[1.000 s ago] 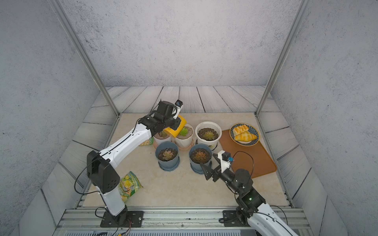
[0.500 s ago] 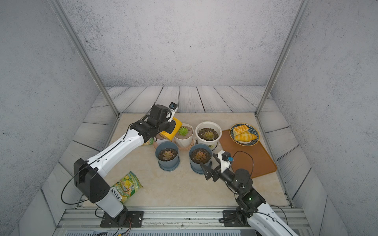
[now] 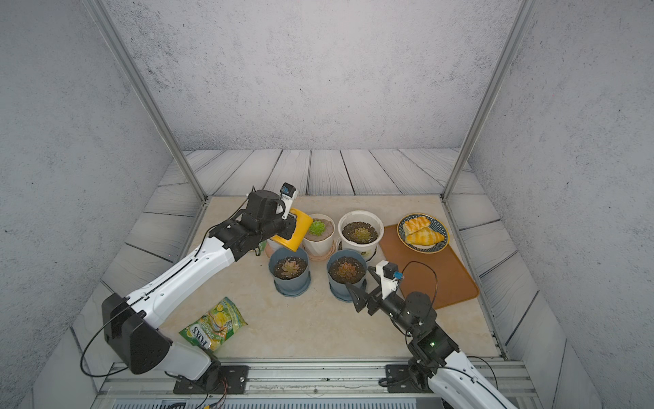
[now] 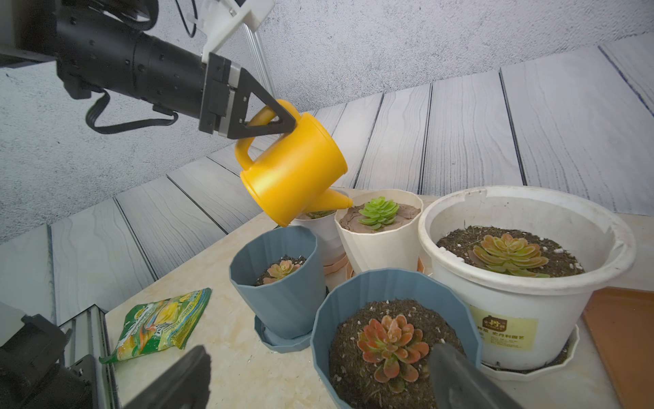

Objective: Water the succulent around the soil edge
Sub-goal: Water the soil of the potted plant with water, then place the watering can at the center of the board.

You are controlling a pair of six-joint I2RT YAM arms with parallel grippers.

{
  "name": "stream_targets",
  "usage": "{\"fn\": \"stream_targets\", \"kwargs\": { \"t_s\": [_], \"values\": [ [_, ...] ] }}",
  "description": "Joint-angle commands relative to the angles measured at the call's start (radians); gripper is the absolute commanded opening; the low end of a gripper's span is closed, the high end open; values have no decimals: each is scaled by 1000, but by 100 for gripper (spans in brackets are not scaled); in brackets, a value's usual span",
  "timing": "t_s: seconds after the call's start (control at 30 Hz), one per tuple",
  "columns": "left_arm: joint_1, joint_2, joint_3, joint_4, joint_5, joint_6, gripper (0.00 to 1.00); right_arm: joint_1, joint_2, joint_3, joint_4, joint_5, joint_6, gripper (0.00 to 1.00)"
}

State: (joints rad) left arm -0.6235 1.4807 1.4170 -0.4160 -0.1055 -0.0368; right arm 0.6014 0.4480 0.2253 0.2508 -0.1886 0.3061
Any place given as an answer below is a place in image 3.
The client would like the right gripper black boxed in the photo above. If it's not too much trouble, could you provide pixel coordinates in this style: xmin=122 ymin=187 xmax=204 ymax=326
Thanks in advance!
xmin=347 ymin=267 xmax=419 ymax=340

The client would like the blue pot red succulent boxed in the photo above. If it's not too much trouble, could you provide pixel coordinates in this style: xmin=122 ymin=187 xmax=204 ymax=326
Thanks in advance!
xmin=327 ymin=249 xmax=367 ymax=303

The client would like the yellow watering can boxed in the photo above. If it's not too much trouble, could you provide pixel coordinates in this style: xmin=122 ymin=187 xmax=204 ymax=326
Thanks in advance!
xmin=270 ymin=208 xmax=313 ymax=252

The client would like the white pot bright green succulent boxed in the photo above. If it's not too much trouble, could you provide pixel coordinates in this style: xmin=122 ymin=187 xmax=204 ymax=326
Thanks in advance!
xmin=303 ymin=214 xmax=336 ymax=255

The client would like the small white pot pink-green succulent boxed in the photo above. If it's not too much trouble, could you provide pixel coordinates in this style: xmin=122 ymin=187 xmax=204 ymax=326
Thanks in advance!
xmin=265 ymin=240 xmax=281 ymax=254

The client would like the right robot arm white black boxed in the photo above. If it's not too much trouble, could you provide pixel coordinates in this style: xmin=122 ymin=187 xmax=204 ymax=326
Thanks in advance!
xmin=346 ymin=262 xmax=515 ymax=408

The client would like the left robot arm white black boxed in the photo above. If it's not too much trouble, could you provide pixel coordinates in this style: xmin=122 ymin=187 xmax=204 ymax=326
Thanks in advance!
xmin=102 ymin=183 xmax=305 ymax=381

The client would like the large white round pot succulent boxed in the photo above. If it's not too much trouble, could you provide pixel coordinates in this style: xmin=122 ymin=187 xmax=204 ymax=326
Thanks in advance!
xmin=337 ymin=211 xmax=384 ymax=261

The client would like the pink saucer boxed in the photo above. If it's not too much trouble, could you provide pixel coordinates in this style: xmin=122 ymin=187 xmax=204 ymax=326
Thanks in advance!
xmin=306 ymin=242 xmax=337 ymax=262

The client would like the yellow bread roll upper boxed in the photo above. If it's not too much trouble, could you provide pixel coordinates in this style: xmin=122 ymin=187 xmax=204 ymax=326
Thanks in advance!
xmin=403 ymin=215 xmax=431 ymax=236

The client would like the yellow bread roll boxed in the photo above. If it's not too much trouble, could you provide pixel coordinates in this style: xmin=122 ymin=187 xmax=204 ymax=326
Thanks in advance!
xmin=403 ymin=215 xmax=431 ymax=236
xmin=405 ymin=228 xmax=446 ymax=246

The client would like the brown tray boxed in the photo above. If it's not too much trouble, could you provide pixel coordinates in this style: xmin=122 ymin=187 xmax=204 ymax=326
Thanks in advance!
xmin=379 ymin=225 xmax=480 ymax=309

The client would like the yellow bread roll lower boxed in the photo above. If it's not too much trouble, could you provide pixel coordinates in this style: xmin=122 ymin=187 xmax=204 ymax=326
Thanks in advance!
xmin=405 ymin=228 xmax=446 ymax=246

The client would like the blue patterned plate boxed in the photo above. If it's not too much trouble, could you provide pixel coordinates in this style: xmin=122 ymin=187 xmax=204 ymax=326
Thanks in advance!
xmin=397 ymin=213 xmax=450 ymax=254

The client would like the green yellow candy bag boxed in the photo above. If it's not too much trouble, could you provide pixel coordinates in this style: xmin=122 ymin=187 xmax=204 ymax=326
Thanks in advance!
xmin=179 ymin=298 xmax=247 ymax=354

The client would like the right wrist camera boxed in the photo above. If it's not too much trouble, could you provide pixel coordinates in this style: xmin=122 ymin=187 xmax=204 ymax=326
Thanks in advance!
xmin=374 ymin=260 xmax=404 ymax=300

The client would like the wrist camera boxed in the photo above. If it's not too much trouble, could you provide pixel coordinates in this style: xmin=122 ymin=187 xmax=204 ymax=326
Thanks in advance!
xmin=280 ymin=182 xmax=298 ymax=220
xmin=374 ymin=260 xmax=404 ymax=300

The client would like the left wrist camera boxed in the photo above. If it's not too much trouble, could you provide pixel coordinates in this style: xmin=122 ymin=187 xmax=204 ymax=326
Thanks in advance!
xmin=280 ymin=182 xmax=298 ymax=220

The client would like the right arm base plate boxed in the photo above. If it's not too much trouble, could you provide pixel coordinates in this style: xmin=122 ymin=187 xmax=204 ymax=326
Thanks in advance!
xmin=378 ymin=364 xmax=425 ymax=394

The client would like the front aluminium rail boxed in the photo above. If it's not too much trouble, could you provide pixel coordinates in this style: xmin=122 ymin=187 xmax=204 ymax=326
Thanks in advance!
xmin=97 ymin=358 xmax=543 ymax=408

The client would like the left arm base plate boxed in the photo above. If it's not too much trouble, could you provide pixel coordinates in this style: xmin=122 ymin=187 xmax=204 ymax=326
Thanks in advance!
xmin=173 ymin=364 xmax=250 ymax=395

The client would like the right aluminium frame post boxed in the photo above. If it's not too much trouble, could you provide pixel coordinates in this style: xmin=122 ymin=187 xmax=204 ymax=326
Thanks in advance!
xmin=441 ymin=0 xmax=538 ymax=203

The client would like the aluminium frame post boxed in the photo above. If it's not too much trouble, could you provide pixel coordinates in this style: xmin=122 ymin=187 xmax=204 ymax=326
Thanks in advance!
xmin=83 ymin=0 xmax=208 ymax=205
xmin=441 ymin=0 xmax=538 ymax=203

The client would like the left aluminium frame post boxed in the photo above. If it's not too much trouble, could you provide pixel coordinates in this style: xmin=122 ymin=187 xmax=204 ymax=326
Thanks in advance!
xmin=83 ymin=0 xmax=208 ymax=205

